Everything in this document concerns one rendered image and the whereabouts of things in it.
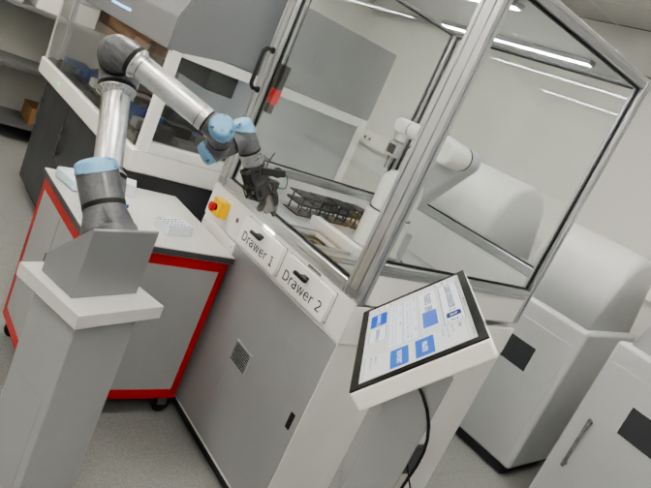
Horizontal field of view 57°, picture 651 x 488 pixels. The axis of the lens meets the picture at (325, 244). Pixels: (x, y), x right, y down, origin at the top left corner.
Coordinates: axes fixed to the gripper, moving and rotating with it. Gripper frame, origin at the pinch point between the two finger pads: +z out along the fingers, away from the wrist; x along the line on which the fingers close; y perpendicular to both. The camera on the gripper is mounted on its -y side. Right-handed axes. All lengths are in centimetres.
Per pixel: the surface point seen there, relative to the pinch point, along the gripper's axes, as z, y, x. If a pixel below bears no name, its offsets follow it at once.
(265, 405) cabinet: 54, 37, 14
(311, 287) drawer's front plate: 17.7, 10.5, 23.2
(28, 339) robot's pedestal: -7, 86, -6
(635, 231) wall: 173, -280, 24
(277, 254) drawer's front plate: 14.7, 4.8, 1.1
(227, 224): 16.3, -2.2, -38.4
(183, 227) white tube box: 6.4, 16.3, -37.9
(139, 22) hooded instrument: -54, -39, -116
